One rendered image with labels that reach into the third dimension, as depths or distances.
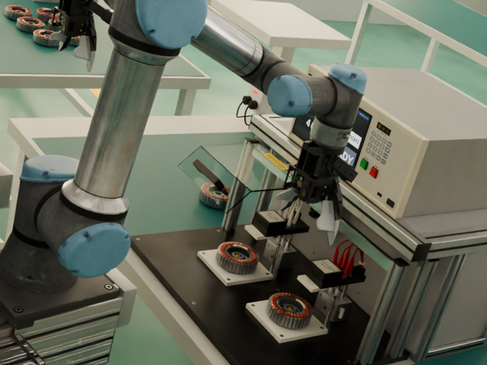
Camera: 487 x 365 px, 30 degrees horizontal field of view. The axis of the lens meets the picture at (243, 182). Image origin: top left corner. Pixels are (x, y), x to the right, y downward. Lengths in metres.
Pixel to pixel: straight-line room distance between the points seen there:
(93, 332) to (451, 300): 0.92
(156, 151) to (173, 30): 1.66
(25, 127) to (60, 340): 1.33
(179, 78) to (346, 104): 2.07
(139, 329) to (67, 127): 0.84
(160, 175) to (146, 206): 0.23
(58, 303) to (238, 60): 0.55
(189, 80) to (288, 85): 2.15
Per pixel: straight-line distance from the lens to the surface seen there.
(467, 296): 2.34
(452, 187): 2.23
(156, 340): 3.41
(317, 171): 1.77
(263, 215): 2.40
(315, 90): 1.66
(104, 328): 1.85
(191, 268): 2.37
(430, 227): 2.16
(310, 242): 2.56
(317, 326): 2.27
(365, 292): 2.42
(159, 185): 2.80
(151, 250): 2.41
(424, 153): 2.08
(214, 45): 1.64
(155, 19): 1.35
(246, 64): 1.70
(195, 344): 2.15
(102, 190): 1.48
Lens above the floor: 1.98
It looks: 25 degrees down
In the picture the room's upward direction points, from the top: 15 degrees clockwise
